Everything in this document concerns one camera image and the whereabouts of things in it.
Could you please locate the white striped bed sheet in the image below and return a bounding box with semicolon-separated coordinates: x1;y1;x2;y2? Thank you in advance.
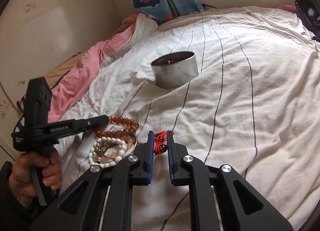
61;6;319;230

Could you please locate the pink blanket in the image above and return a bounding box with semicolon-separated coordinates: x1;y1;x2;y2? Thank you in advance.
48;14;138;123

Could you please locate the person's left hand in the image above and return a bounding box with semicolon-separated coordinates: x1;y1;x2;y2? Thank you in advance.
9;149;62;208

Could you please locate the amber bead bracelet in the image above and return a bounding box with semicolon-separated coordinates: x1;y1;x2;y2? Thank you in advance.
94;116;139;139

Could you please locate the round silver metal tin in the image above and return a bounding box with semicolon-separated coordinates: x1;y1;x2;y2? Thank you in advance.
151;51;199;89

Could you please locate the white bead bracelet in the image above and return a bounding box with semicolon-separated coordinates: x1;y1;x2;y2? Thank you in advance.
88;136;128;169

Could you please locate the red knotted bead bracelet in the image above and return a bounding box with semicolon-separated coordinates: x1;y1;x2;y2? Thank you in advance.
153;131;169;156

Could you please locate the pink quartz bead bracelet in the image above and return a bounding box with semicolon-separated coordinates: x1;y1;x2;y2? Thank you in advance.
100;143;133;165

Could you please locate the black jacket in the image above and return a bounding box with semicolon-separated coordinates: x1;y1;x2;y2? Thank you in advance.
295;0;320;42

